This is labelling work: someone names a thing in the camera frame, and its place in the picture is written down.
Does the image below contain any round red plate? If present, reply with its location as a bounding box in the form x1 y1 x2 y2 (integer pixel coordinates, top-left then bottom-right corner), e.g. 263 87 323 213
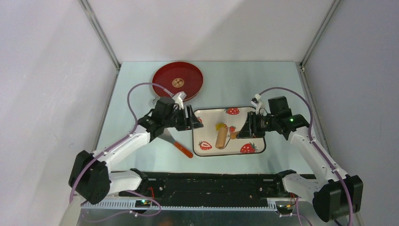
152 62 204 102

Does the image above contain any strawberry print tray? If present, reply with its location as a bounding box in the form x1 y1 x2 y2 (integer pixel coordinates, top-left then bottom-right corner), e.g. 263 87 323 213
192 106 266 157

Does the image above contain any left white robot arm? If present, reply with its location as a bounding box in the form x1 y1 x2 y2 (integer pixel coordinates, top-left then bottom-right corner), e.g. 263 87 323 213
68 97 204 204

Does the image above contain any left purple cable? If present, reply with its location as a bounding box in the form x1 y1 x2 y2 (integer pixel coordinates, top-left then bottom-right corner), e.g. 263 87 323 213
69 82 175 204

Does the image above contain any small clear glass cup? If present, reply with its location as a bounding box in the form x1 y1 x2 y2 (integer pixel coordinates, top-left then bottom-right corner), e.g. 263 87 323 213
152 97 160 105

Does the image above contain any grey slotted cable duct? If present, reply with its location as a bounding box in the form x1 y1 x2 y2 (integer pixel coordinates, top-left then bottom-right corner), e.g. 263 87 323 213
82 199 277 211

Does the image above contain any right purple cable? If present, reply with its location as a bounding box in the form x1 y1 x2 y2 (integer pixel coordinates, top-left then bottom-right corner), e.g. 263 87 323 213
258 87 354 226

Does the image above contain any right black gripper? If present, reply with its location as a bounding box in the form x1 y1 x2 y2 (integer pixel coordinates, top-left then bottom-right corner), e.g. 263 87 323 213
236 112 278 139

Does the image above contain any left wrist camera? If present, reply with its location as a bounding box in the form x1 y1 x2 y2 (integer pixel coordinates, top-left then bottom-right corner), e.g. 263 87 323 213
172 91 186 109

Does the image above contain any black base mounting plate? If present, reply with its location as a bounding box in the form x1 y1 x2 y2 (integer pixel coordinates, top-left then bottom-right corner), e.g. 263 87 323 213
135 172 292 207

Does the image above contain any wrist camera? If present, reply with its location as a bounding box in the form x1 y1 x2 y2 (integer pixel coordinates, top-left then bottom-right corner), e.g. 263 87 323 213
172 91 186 109
251 94 262 108

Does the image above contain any orange handled spatula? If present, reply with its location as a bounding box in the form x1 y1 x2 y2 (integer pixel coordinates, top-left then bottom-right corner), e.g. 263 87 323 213
158 129 193 159

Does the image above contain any yellow dough piece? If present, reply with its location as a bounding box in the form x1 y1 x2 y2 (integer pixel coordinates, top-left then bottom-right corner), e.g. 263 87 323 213
215 123 228 131

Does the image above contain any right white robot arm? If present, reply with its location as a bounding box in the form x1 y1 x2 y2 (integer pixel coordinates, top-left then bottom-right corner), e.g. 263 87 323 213
236 94 364 222

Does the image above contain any purple cable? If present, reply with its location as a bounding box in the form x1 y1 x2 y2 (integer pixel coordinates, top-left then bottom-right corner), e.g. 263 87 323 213
258 87 354 226
69 82 175 204

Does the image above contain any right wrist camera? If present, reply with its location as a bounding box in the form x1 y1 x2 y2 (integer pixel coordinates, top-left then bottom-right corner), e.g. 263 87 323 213
251 94 262 108

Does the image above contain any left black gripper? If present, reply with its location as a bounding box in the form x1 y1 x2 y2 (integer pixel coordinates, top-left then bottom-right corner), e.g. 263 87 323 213
163 105 203 131

